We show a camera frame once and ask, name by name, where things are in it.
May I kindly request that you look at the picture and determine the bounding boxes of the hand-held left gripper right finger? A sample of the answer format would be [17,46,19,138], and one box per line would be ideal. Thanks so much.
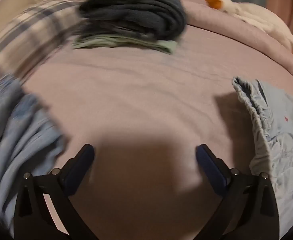
[195,144,280,240]

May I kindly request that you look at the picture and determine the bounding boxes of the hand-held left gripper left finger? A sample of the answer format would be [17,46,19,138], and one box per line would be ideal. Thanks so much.
[13,144,97,240]

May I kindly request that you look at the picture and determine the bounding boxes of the light blue denim pants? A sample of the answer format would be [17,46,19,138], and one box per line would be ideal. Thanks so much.
[232,76,293,240]

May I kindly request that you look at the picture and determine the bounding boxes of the light blue garment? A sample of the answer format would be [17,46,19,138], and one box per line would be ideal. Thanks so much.
[0,74,67,232]

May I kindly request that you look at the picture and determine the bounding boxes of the pink bed sheet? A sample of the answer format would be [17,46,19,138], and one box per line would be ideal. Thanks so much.
[11,25,293,240]

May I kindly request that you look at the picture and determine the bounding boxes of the pale green folded cloth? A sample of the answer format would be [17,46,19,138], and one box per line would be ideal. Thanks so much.
[72,34,178,55]

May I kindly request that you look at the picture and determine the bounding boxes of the plaid checked cloth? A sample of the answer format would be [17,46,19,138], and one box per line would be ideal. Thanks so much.
[0,0,85,89]

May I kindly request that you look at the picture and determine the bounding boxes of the mauve comforter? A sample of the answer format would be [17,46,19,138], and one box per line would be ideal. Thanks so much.
[21,0,293,80]

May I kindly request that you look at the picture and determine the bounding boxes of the white and orange plush goose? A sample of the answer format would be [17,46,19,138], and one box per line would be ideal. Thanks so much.
[199,0,293,70]

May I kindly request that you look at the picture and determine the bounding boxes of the dark blue folded clothes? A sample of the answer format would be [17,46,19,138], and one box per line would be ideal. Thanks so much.
[79,0,187,42]

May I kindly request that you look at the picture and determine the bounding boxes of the pink curtain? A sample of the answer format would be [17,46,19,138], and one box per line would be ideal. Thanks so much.
[265,0,293,30]

